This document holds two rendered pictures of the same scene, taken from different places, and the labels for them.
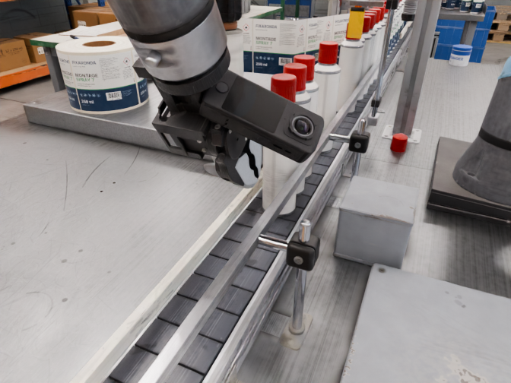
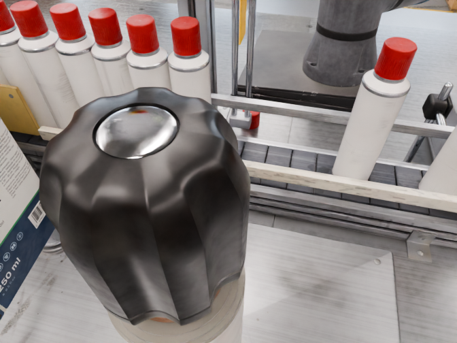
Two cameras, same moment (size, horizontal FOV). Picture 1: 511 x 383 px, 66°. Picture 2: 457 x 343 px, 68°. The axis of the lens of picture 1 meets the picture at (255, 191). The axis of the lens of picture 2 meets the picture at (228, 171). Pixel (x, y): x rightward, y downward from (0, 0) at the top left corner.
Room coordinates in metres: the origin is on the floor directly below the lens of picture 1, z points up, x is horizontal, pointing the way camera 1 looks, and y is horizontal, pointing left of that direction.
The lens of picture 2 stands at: (0.96, 0.17, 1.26)
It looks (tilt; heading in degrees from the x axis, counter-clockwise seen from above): 48 degrees down; 260
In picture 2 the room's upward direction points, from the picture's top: straight up
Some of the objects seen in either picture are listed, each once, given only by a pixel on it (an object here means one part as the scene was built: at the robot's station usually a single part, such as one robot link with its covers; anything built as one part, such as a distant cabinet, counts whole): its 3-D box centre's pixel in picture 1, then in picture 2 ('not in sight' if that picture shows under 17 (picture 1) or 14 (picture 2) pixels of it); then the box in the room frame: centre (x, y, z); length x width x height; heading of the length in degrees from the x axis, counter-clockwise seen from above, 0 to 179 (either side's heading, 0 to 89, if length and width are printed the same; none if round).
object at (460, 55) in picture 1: (460, 55); not in sight; (1.61, -0.81, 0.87); 0.07 x 0.07 x 0.07
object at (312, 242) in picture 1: (281, 275); not in sight; (0.32, -0.03, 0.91); 0.07 x 0.03 x 0.16; 66
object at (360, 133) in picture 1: (343, 162); (427, 139); (0.60, -0.15, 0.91); 0.07 x 0.03 x 0.16; 66
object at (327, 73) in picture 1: (323, 99); (370, 121); (0.72, -0.13, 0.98); 0.05 x 0.05 x 0.20
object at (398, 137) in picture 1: (399, 142); (251, 116); (0.82, -0.33, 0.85); 0.03 x 0.03 x 0.03
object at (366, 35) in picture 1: (358, 60); (122, 86); (1.03, -0.26, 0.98); 0.05 x 0.05 x 0.20
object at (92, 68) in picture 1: (105, 73); not in sight; (1.02, 0.39, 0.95); 0.20 x 0.20 x 0.14
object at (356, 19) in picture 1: (356, 23); (243, 13); (0.87, -0.21, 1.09); 0.03 x 0.01 x 0.06; 66
